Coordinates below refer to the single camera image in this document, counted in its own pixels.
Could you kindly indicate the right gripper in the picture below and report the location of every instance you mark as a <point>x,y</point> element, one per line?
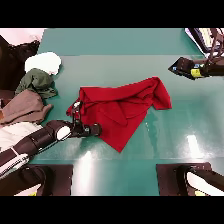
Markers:
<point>185,67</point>

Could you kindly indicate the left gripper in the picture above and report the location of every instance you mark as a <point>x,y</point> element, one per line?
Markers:
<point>87,130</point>

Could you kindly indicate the red T-shirt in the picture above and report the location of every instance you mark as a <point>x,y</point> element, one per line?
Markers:
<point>123,110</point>

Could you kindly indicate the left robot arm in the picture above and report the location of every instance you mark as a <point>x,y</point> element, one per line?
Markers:
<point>36,140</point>

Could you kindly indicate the stack of folded clothes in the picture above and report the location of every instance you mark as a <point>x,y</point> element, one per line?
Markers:
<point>199,38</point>

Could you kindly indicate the cream garment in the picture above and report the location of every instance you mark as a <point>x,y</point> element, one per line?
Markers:
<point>15,133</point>

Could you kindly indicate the white garment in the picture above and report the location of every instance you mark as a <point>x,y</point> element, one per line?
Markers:
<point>43,62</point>

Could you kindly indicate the black garment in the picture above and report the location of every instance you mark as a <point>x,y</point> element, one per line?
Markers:
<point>15,63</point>

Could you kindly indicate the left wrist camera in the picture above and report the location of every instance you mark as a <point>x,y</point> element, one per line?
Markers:
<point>77,110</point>

